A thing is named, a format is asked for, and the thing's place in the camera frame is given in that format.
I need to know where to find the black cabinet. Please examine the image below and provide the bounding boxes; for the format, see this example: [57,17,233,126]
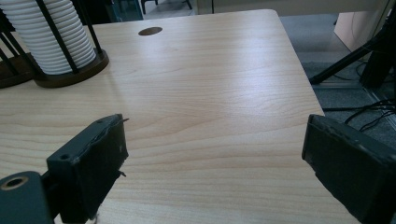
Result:
[70,0,145,26]

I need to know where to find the black floor cables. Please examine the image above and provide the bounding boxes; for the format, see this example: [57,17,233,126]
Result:
[322,98,396,133]

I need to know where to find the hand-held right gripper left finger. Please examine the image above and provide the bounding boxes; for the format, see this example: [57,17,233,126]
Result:
[46,113,130,224]

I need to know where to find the dark brown cup rack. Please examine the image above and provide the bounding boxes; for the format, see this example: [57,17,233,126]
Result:
[0,0,110,90]

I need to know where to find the stack of white cups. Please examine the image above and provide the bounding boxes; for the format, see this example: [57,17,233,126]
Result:
[0,0,97,76]

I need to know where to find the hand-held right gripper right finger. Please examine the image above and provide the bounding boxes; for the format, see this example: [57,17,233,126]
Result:
[301,113,396,224]

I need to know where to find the black tripod leg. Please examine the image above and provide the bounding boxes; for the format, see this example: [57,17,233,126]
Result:
[309,6,396,89]

